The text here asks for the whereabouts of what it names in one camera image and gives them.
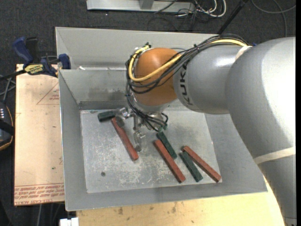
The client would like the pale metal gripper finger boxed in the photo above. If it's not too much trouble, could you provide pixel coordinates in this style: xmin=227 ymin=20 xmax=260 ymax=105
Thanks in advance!
xmin=133 ymin=130 xmax=146 ymax=153
xmin=115 ymin=107 xmax=131 ymax=128

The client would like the red-brown flat block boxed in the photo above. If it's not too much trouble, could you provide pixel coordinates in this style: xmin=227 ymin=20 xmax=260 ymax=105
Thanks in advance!
xmin=153 ymin=139 xmax=187 ymax=184
xmin=182 ymin=145 xmax=222 ymax=183
xmin=111 ymin=117 xmax=140 ymax=161

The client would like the dark green flat block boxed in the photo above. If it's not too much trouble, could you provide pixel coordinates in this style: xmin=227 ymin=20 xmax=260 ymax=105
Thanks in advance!
xmin=97 ymin=110 xmax=116 ymax=122
xmin=156 ymin=131 xmax=178 ymax=160
xmin=179 ymin=151 xmax=204 ymax=183

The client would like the grey metal bin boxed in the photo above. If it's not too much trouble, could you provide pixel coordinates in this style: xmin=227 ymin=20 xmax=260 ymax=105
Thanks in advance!
xmin=55 ymin=26 xmax=268 ymax=212

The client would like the brown cardboard board red print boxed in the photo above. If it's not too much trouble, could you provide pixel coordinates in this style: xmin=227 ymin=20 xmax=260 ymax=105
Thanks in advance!
xmin=13 ymin=64 xmax=65 ymax=207

